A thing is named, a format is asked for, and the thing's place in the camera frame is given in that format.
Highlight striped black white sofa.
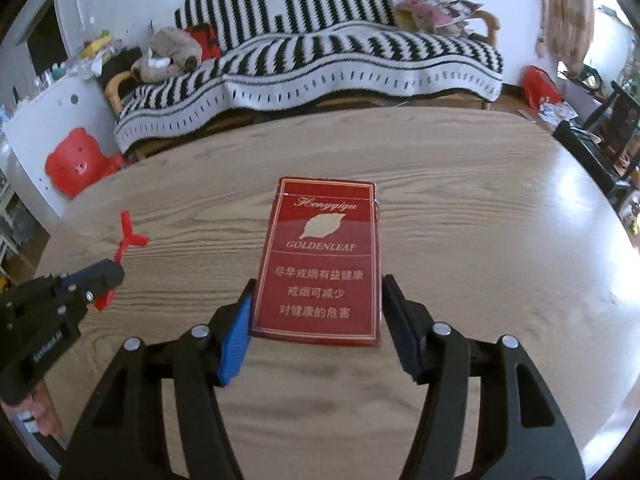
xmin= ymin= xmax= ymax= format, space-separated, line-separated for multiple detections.
xmin=114 ymin=0 xmax=505 ymax=153

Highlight patterned curtain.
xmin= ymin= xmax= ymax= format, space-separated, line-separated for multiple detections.
xmin=537 ymin=0 xmax=596 ymax=73

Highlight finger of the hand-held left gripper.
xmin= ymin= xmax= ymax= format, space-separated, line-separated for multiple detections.
xmin=65 ymin=285 xmax=117 ymax=318
xmin=47 ymin=259 xmax=126 ymax=295

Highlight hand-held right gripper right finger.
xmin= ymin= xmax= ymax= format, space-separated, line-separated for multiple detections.
xmin=381 ymin=274 xmax=586 ymax=480

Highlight scattered papers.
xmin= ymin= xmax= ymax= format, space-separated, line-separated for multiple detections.
xmin=537 ymin=100 xmax=576 ymax=124

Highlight person's left hand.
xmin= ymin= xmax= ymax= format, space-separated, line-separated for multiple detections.
xmin=15 ymin=394 xmax=64 ymax=439

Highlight white cabinet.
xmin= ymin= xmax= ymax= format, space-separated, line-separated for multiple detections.
xmin=2 ymin=77 xmax=126 ymax=218

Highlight yellow toy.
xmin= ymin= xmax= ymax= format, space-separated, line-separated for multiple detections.
xmin=80 ymin=30 xmax=113 ymax=58

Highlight red plastic propeller piece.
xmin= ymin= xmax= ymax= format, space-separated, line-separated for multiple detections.
xmin=92 ymin=210 xmax=151 ymax=312

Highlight red bear cushion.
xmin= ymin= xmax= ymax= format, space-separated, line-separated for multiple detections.
xmin=45 ymin=127 xmax=128 ymax=200

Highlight black wooden chair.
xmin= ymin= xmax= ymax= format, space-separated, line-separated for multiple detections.
xmin=552 ymin=80 xmax=640 ymax=211

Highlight red plastic bag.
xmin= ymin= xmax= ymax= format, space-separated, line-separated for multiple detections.
xmin=522 ymin=65 xmax=563 ymax=110

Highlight red cigarette box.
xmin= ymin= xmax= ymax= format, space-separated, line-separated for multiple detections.
xmin=248 ymin=176 xmax=385 ymax=347

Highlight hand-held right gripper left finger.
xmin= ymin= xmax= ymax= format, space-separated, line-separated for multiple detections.
xmin=59 ymin=280 xmax=258 ymax=480

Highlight brown teddy bear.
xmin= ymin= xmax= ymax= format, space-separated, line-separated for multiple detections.
xmin=131 ymin=26 xmax=203 ymax=83

